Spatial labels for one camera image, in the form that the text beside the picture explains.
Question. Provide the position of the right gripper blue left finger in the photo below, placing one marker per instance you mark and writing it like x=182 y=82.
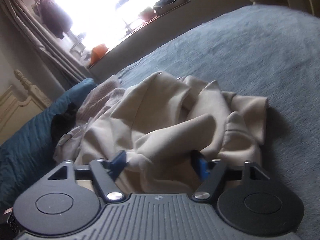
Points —
x=105 y=174

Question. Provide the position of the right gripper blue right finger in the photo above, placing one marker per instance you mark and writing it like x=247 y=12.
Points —
x=211 y=174

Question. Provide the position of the cream hooded sweatshirt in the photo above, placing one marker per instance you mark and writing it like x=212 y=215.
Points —
x=158 y=122

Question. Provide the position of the black crumpled garment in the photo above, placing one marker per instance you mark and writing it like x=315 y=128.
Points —
x=63 y=123

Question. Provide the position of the teal blue duvet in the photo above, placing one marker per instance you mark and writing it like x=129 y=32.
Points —
x=28 y=155

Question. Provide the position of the pink white knitted garment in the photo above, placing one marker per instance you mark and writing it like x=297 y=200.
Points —
x=100 y=99

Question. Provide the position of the cream carved headboard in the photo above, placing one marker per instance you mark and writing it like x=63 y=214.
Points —
x=16 y=113

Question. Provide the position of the grey curtain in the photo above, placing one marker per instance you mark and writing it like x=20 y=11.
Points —
x=63 y=66

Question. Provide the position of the orange bag on windowsill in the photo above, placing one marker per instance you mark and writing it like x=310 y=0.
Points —
x=97 y=53

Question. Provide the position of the grey bed blanket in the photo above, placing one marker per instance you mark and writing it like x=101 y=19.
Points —
x=260 y=50

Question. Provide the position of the dark garment hanging at window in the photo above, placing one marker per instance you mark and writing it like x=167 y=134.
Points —
x=53 y=16

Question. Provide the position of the pink pot on windowsill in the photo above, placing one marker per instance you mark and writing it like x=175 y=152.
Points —
x=147 y=14

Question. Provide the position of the box with dark items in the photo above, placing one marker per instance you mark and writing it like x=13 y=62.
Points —
x=163 y=6

